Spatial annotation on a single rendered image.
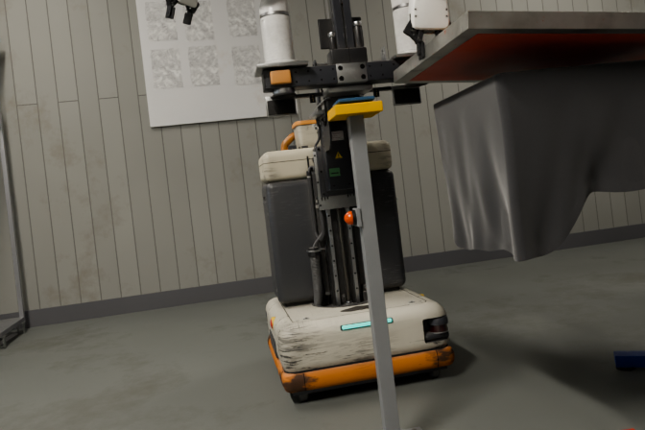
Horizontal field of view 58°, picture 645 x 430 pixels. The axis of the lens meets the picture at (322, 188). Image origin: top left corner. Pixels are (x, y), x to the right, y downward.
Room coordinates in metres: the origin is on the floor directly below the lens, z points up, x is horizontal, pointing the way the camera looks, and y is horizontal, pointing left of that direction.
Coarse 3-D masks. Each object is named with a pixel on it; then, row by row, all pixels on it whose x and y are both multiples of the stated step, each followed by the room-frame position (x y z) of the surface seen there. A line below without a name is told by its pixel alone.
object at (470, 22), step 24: (456, 24) 1.27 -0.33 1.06; (480, 24) 1.22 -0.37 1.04; (504, 24) 1.23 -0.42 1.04; (528, 24) 1.23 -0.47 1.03; (552, 24) 1.24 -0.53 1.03; (576, 24) 1.25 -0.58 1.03; (600, 24) 1.26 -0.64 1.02; (624, 24) 1.27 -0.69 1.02; (432, 48) 1.43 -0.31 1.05; (408, 72) 1.64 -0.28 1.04
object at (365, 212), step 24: (336, 120) 1.64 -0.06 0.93; (360, 120) 1.58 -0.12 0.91; (360, 144) 1.58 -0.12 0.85; (360, 168) 1.58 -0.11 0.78; (360, 192) 1.57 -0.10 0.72; (360, 216) 1.57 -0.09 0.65; (384, 312) 1.58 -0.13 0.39; (384, 336) 1.58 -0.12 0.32; (384, 360) 1.58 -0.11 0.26; (384, 384) 1.57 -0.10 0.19; (384, 408) 1.57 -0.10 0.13
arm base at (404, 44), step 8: (400, 8) 1.88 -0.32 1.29; (400, 16) 1.89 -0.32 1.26; (400, 24) 1.89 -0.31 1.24; (400, 32) 1.89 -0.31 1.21; (400, 40) 1.89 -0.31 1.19; (408, 40) 1.88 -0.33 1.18; (424, 40) 1.91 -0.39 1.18; (400, 48) 1.90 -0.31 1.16; (408, 48) 1.88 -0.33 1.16; (416, 48) 1.88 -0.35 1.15
